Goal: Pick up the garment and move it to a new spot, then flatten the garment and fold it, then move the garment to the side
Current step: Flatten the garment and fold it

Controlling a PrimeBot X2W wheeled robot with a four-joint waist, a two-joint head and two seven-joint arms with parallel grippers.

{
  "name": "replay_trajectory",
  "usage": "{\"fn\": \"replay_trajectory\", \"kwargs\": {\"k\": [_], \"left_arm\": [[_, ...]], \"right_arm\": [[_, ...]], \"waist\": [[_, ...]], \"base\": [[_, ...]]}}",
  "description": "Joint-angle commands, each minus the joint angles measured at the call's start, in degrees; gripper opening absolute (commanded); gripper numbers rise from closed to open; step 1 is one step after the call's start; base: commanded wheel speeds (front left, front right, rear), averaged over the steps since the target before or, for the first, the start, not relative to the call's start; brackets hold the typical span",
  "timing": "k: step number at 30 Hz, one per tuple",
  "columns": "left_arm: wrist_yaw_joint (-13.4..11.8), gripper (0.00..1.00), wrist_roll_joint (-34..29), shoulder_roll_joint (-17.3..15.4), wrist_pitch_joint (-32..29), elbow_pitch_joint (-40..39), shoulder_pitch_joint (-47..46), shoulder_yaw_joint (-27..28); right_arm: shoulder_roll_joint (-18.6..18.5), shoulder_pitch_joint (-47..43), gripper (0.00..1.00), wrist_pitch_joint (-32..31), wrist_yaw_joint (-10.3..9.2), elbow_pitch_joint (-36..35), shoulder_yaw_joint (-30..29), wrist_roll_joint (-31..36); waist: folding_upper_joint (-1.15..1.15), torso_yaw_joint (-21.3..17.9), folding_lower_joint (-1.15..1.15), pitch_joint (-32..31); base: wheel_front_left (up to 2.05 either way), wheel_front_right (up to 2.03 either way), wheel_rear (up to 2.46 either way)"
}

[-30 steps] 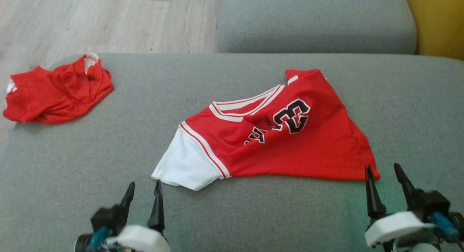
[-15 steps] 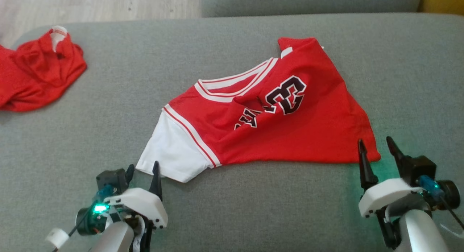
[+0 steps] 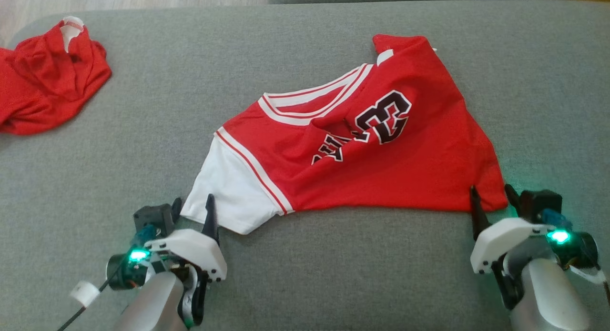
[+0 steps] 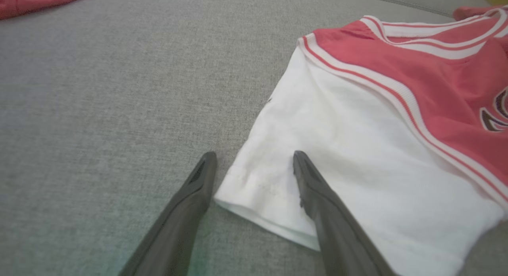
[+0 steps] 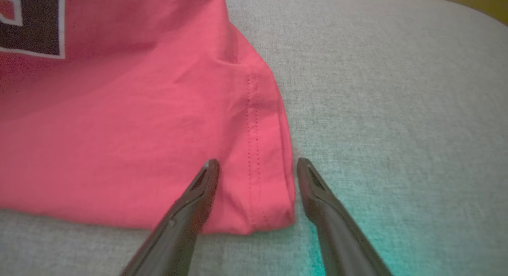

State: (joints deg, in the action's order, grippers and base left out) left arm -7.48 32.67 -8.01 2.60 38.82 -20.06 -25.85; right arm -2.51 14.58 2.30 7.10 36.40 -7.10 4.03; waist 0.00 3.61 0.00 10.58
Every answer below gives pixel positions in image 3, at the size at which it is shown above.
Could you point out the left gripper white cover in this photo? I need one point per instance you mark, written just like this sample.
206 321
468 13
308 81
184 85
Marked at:
190 247

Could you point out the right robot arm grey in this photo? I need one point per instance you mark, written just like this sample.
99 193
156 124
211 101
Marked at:
548 293

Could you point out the large grey sofa seat cushion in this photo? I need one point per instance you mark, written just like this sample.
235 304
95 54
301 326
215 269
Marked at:
333 274

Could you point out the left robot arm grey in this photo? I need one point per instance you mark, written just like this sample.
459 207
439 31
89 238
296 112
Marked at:
152 302

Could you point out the blue left camera connector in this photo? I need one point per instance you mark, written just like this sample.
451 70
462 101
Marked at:
144 235

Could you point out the red mesh shorts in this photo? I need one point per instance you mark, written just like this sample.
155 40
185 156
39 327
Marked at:
47 93

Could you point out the blue camera connector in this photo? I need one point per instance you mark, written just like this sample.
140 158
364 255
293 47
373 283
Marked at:
555 219
144 235

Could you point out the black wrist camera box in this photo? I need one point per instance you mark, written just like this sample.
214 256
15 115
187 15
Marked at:
538 202
155 216

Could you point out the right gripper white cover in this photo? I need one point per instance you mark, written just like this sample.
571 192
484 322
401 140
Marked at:
505 235

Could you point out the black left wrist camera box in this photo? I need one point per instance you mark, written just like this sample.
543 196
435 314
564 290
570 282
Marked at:
155 216

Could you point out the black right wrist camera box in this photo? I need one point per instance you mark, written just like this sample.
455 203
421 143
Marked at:
538 202

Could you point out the blue right camera connector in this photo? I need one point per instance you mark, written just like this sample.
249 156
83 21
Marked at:
555 219

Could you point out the red white basketball jersey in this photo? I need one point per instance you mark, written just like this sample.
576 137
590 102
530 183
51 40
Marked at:
381 178

